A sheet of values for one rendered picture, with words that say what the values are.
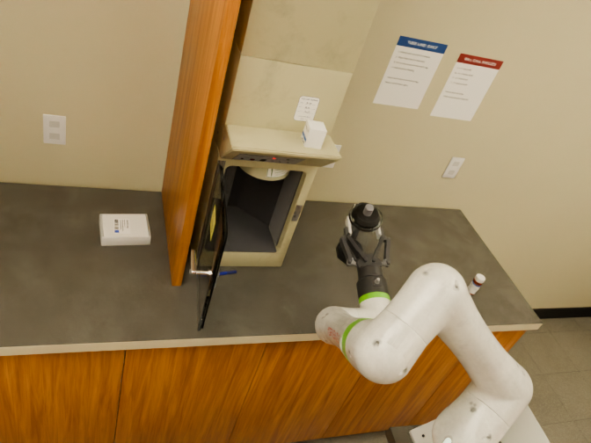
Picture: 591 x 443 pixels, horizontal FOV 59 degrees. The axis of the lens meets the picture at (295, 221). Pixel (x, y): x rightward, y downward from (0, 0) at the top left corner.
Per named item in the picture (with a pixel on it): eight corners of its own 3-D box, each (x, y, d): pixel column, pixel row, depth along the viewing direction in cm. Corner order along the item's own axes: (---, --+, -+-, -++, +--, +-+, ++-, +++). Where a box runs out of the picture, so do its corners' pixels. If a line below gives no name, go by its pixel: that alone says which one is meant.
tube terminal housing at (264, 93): (185, 217, 195) (224, 16, 148) (266, 221, 207) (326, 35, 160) (193, 265, 178) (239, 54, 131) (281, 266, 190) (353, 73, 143)
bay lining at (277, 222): (197, 203, 192) (214, 120, 170) (264, 206, 201) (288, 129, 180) (206, 250, 174) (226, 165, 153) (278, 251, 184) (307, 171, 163)
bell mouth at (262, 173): (232, 146, 172) (235, 132, 168) (282, 150, 178) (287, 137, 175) (241, 178, 159) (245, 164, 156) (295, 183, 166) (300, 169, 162)
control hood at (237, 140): (217, 153, 149) (224, 123, 143) (320, 162, 161) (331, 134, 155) (223, 177, 141) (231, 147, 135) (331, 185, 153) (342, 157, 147)
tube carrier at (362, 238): (333, 238, 184) (347, 201, 167) (363, 238, 186) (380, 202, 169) (337, 264, 178) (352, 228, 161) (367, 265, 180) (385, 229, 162)
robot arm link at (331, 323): (390, 367, 117) (390, 317, 118) (340, 368, 115) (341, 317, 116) (348, 342, 153) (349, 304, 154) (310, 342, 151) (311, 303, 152)
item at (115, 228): (98, 221, 181) (99, 214, 179) (146, 221, 188) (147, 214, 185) (100, 246, 173) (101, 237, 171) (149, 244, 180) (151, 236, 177)
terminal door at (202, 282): (200, 259, 174) (222, 163, 150) (199, 333, 152) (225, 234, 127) (197, 259, 174) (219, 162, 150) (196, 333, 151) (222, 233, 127)
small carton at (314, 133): (301, 137, 149) (306, 119, 145) (317, 140, 151) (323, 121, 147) (303, 147, 145) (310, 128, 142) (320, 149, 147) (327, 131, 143)
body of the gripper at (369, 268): (388, 275, 155) (383, 249, 160) (361, 275, 153) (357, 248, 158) (381, 286, 161) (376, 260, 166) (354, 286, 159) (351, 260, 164)
